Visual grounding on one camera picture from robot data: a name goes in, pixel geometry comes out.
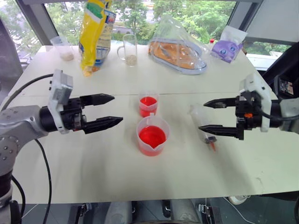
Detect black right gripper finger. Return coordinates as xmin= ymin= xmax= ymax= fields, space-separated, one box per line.
xmin=203 ymin=97 xmax=237 ymax=109
xmin=198 ymin=123 xmax=245 ymax=141

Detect clear plastic syringe orange tip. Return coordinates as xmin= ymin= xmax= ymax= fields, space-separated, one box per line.
xmin=188 ymin=104 xmax=218 ymax=152

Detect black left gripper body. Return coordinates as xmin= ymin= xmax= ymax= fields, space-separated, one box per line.
xmin=61 ymin=97 xmax=87 ymax=131

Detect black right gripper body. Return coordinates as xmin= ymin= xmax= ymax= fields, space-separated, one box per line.
xmin=235 ymin=91 xmax=263 ymax=130

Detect small clear cup white grains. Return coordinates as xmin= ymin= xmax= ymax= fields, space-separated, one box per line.
xmin=50 ymin=36 xmax=75 ymax=62

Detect clear bag of orange food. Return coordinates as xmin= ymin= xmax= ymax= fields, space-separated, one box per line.
xmin=147 ymin=14 xmax=208 ymax=76

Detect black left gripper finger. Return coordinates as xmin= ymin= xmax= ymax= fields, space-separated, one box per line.
xmin=80 ymin=93 xmax=115 ymax=106
xmin=82 ymin=116 xmax=124 ymax=134

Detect large beaker red liquid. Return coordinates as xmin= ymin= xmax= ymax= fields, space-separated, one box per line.
xmin=136 ymin=112 xmax=171 ymax=158

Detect purple and white pouch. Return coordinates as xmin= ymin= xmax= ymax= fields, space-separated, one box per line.
xmin=211 ymin=25 xmax=248 ymax=63

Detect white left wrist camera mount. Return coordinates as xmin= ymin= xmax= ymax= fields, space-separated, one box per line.
xmin=47 ymin=69 xmax=73 ymax=135

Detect yellow snack bag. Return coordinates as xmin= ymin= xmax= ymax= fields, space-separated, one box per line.
xmin=78 ymin=0 xmax=117 ymax=77

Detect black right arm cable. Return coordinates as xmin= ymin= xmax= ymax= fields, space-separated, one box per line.
xmin=259 ymin=99 xmax=299 ymax=122

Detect small cup red liquid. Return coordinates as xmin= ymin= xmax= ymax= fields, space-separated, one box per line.
xmin=139 ymin=91 xmax=159 ymax=118

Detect white cable on floor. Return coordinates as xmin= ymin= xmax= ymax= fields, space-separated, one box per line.
xmin=224 ymin=195 xmax=257 ymax=224

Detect clear glass mug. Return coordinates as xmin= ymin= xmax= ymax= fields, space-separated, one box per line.
xmin=117 ymin=34 xmax=138 ymax=67

